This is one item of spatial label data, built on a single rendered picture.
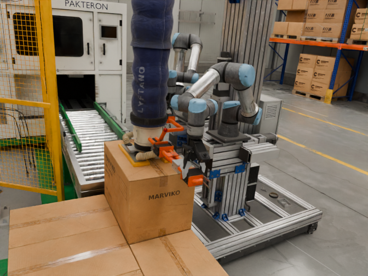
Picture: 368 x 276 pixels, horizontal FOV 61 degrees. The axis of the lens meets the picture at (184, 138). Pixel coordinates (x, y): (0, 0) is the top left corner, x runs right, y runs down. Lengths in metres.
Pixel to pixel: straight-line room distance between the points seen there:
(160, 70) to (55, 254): 1.13
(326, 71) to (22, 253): 8.91
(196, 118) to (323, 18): 8.74
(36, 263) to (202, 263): 0.84
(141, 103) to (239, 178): 1.18
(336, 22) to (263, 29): 7.33
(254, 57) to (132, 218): 1.39
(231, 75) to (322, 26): 8.26
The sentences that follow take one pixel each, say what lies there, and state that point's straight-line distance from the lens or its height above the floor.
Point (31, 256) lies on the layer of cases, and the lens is 1.89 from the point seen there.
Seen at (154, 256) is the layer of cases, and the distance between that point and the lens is 1.80.
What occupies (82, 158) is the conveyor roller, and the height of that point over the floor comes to 0.55.
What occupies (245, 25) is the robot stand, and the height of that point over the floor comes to 1.76.
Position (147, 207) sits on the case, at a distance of 1.77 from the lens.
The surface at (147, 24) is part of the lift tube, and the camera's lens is 1.72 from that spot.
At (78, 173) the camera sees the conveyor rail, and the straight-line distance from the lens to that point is 2.56.
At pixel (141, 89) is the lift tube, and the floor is 1.37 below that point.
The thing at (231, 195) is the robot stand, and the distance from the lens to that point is 2.65.
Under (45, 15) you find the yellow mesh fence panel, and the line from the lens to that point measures 2.84.
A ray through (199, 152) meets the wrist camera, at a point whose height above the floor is 1.22.
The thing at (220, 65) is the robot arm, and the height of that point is 1.53.
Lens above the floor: 1.71
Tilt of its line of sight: 20 degrees down
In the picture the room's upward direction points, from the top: 4 degrees clockwise
